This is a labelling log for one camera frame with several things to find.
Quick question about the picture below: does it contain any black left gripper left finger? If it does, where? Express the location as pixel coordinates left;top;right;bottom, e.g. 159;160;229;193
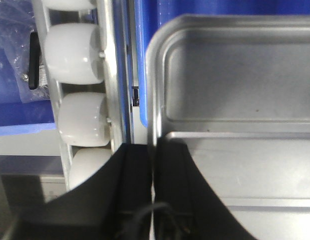
3;143;152;240

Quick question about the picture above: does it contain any roller rail beside crate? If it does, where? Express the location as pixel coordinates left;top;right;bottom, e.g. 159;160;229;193
33;0;129;191

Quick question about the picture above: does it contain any small silver ribbed tray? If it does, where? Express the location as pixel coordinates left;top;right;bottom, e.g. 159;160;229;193
146;14;310;240

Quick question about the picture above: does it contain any large blue plastic crate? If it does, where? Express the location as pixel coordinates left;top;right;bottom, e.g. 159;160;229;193
0;0;58;138

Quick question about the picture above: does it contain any clear plastic bag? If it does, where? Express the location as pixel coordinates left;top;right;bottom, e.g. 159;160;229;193
0;0;50;103

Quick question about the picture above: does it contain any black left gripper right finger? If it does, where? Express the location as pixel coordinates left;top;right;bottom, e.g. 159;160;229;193
154;139;254;240

